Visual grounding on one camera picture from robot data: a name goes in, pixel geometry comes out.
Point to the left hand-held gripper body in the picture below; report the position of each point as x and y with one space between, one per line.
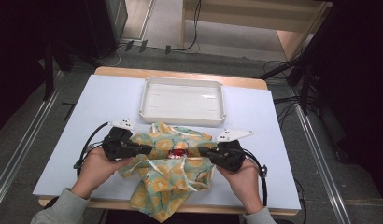
118 146

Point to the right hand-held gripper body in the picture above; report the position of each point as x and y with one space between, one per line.
230 155

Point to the red round can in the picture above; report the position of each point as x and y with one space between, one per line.
177 153

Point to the white plastic tray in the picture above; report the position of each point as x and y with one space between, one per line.
183 99

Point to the person's left hand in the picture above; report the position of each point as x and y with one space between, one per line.
97 171

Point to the person's right hand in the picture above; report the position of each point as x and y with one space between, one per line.
247 186

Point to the white table mat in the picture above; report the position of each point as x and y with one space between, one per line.
102 99

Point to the wooden table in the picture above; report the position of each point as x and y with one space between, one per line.
180 74

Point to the black metal stand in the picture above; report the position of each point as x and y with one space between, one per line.
304 81
49 71

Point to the black cabinet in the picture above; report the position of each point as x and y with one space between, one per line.
102 25

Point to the light wooden shelf unit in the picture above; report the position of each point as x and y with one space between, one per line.
242 18

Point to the metal floor rail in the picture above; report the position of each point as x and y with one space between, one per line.
21 149
320 165

